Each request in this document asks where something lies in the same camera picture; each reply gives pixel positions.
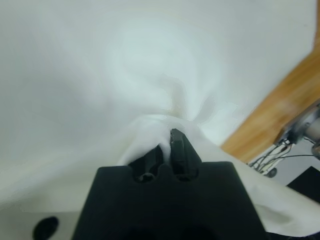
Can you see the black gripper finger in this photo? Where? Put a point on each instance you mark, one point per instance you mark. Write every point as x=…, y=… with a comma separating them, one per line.
x=183, y=157
x=148, y=165

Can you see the white t-shirt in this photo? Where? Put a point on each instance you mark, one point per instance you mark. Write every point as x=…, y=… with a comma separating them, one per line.
x=100, y=75

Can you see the black rectangular case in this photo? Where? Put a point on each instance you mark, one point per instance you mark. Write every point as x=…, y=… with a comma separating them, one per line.
x=307, y=182

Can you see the grey camera mount plate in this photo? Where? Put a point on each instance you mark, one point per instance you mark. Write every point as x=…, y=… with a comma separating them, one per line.
x=297, y=127

